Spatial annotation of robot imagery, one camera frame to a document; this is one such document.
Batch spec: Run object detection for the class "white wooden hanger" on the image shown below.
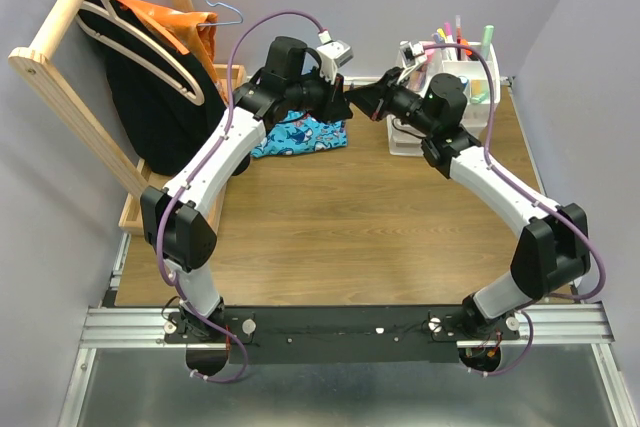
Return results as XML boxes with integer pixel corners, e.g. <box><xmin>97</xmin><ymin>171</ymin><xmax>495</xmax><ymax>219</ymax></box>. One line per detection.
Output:
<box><xmin>75</xmin><ymin>0</ymin><xmax>205</xmax><ymax>106</ymax></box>

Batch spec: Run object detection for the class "blue shark print cloth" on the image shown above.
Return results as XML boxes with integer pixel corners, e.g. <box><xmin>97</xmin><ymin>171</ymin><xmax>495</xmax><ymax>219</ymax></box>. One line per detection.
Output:
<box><xmin>251</xmin><ymin>112</ymin><xmax>348</xmax><ymax>159</ymax></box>

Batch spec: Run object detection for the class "red clear-cap pen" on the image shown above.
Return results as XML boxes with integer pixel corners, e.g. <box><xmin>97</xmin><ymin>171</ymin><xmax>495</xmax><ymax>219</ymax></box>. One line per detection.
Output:
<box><xmin>455</xmin><ymin>14</ymin><xmax>463</xmax><ymax>61</ymax></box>

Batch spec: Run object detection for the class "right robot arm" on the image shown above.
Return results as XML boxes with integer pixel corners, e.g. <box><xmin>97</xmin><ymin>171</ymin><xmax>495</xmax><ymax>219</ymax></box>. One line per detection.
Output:
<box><xmin>345</xmin><ymin>68</ymin><xmax>591</xmax><ymax>339</ymax></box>

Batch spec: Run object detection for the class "tan eraser block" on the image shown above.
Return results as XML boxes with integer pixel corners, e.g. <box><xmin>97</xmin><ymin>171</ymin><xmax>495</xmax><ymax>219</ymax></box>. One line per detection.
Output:
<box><xmin>471</xmin><ymin>80</ymin><xmax>487</xmax><ymax>96</ymax></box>

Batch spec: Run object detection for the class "black hanging garment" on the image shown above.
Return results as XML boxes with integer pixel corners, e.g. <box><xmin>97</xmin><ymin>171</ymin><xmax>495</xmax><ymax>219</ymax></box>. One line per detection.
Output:
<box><xmin>74</xmin><ymin>0</ymin><xmax>251</xmax><ymax>177</ymax></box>

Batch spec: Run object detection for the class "pink lid pen tube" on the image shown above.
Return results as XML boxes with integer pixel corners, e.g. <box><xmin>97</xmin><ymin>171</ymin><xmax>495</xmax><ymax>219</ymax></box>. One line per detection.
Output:
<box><xmin>407</xmin><ymin>54</ymin><xmax>430</xmax><ymax>93</ymax></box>

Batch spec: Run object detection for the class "mint grey highlighter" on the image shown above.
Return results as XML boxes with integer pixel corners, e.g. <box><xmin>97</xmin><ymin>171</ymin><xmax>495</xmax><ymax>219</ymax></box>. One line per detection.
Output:
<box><xmin>480</xmin><ymin>24</ymin><xmax>494</xmax><ymax>61</ymax></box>

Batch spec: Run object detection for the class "aluminium rail frame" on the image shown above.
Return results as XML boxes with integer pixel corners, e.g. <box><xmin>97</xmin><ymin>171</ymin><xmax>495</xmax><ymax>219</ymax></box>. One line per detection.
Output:
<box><xmin>57</xmin><ymin>74</ymin><xmax>640</xmax><ymax>427</ymax></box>

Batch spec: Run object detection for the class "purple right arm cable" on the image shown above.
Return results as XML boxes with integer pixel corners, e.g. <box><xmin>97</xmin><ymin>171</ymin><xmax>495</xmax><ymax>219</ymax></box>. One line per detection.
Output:
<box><xmin>422</xmin><ymin>43</ymin><xmax>606</xmax><ymax>378</ymax></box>

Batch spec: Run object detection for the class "orange garment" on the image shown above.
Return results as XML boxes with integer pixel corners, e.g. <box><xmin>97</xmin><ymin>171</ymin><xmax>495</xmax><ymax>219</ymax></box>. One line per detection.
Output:
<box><xmin>117</xmin><ymin>0</ymin><xmax>228</xmax><ymax>102</ymax></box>

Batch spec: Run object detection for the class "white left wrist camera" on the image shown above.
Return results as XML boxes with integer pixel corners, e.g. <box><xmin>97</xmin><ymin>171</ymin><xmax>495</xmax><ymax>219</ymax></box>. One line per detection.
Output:
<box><xmin>316</xmin><ymin>30</ymin><xmax>353</xmax><ymax>84</ymax></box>

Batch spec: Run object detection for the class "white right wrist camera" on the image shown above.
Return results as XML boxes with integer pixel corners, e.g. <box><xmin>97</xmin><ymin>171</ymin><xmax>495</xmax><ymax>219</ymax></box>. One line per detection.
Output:
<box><xmin>397</xmin><ymin>41</ymin><xmax>428</xmax><ymax>85</ymax></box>

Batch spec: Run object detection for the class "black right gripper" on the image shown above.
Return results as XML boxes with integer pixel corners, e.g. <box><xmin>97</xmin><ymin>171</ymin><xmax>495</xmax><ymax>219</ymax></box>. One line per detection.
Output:
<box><xmin>345</xmin><ymin>67</ymin><xmax>436</xmax><ymax>137</ymax></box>

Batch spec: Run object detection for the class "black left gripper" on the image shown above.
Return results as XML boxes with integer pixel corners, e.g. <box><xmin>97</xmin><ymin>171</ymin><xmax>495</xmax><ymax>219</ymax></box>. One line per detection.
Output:
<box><xmin>286</xmin><ymin>66</ymin><xmax>355</xmax><ymax>126</ymax></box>

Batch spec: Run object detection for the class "white drawer organizer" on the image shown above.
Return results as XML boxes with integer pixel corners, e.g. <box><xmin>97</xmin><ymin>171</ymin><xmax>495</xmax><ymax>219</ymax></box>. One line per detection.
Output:
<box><xmin>386</xmin><ymin>49</ymin><xmax>491</xmax><ymax>157</ymax></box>

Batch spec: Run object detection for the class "orange black highlighter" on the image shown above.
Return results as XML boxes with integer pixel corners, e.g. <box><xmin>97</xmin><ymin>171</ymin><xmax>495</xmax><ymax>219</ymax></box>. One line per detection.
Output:
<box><xmin>459</xmin><ymin>38</ymin><xmax>477</xmax><ymax>61</ymax></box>

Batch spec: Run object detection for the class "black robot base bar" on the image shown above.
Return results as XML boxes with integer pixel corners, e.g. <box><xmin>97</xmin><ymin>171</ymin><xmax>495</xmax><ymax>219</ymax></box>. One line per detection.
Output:
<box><xmin>164</xmin><ymin>304</ymin><xmax>520</xmax><ymax>374</ymax></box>

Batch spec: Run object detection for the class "wooden clothes rack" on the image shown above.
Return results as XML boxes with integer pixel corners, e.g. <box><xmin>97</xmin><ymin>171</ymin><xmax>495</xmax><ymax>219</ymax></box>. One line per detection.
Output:
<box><xmin>7</xmin><ymin>0</ymin><xmax>248</xmax><ymax>239</ymax></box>

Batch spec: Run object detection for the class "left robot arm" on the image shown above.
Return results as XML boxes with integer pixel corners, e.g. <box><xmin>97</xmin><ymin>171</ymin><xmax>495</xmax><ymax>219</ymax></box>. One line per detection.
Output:
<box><xmin>140</xmin><ymin>32</ymin><xmax>353</xmax><ymax>342</ymax></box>

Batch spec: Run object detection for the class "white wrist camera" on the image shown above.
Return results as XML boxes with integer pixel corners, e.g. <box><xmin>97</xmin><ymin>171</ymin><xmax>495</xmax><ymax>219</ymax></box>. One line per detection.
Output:
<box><xmin>316</xmin><ymin>30</ymin><xmax>353</xmax><ymax>84</ymax></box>
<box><xmin>397</xmin><ymin>41</ymin><xmax>428</xmax><ymax>85</ymax></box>

